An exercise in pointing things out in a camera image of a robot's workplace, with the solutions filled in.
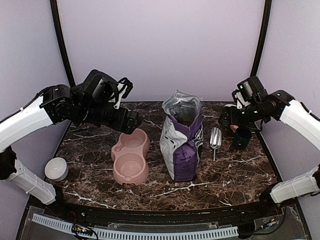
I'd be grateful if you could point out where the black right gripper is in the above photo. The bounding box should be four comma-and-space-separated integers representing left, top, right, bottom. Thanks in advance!
219, 101, 268, 129

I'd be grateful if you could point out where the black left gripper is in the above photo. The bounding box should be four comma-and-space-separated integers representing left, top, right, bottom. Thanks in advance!
76, 102, 142, 134

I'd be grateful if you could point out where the silver metal scoop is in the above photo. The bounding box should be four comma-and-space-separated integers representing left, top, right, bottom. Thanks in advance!
209, 127, 222, 161

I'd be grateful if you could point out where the purple white pet food bag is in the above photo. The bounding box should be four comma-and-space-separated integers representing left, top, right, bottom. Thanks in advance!
159, 90, 204, 182

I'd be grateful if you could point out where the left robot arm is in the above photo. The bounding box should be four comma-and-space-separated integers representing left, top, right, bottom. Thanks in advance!
0, 84, 142, 218

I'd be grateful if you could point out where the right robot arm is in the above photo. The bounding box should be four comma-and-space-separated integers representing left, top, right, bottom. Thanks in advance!
219, 89, 320, 217

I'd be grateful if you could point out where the pink double pet bowl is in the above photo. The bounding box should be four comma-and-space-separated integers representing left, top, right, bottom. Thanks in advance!
111, 128, 151, 186

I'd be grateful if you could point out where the red patterned bowl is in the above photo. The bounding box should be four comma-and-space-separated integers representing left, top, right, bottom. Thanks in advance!
230, 124, 239, 133

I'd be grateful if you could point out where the dark green cup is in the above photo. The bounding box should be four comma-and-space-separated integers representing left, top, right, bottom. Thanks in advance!
232, 127, 252, 150

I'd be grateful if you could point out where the white grey ceramic bowl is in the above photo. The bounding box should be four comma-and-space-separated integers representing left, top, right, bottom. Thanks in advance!
44, 157, 69, 182

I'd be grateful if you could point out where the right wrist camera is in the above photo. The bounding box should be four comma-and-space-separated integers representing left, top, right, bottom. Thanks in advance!
231, 76, 268, 109

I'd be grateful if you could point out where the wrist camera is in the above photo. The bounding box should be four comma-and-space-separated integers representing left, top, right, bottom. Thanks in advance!
81, 69, 133, 110
231, 76, 268, 109

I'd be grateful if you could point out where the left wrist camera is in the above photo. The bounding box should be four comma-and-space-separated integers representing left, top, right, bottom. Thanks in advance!
81, 69, 133, 110

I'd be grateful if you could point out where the black front table rail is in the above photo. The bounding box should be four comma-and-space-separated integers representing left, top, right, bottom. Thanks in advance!
40, 201, 283, 226

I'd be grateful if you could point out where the grey slotted cable duct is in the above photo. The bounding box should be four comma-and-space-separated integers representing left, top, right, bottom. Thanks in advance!
31, 213, 239, 240

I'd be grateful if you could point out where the black left frame post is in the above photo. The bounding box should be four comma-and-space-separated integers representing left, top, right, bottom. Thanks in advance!
49, 0, 76, 87

